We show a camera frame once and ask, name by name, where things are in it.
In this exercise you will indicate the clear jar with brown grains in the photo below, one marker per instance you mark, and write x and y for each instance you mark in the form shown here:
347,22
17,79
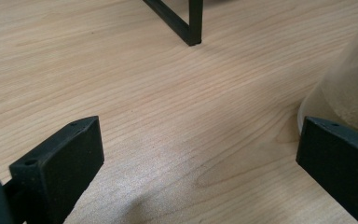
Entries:
354,93

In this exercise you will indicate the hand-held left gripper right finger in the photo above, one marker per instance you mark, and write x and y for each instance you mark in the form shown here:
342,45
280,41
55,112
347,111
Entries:
338,161

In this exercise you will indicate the black metal shelf rack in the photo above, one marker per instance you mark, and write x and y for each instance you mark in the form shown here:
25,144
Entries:
195,21

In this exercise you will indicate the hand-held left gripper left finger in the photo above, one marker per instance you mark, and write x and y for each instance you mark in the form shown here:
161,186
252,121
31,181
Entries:
59,168

